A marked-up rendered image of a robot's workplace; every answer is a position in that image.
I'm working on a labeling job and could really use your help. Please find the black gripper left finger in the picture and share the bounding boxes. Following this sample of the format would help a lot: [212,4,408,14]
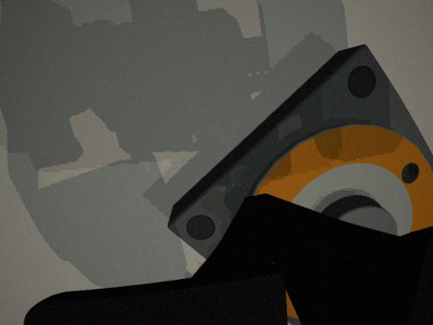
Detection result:
[24,195,289,325]

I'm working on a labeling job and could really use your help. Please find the orange round plate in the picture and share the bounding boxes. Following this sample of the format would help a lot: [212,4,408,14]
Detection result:
[246,124,433,236]

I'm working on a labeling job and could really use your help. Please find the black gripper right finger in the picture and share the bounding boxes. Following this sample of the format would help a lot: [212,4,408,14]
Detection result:
[256,192,433,325]

